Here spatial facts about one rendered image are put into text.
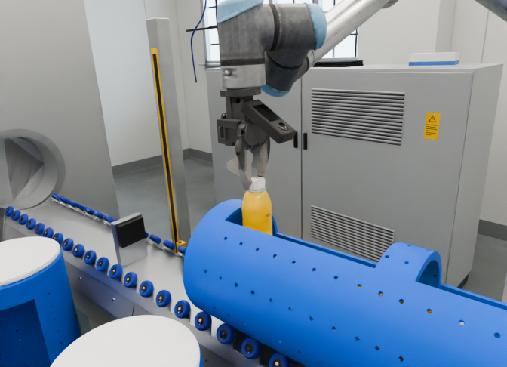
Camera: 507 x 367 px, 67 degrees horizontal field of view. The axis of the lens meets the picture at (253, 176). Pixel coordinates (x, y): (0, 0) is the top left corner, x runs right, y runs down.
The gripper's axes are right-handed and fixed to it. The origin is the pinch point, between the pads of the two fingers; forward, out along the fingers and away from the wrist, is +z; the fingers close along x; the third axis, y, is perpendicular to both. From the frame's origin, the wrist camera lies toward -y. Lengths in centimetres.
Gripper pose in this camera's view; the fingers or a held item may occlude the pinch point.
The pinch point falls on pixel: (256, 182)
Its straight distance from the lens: 83.4
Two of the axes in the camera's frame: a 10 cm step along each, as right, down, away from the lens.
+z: 0.5, 9.5, 3.1
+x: -6.3, 2.7, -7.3
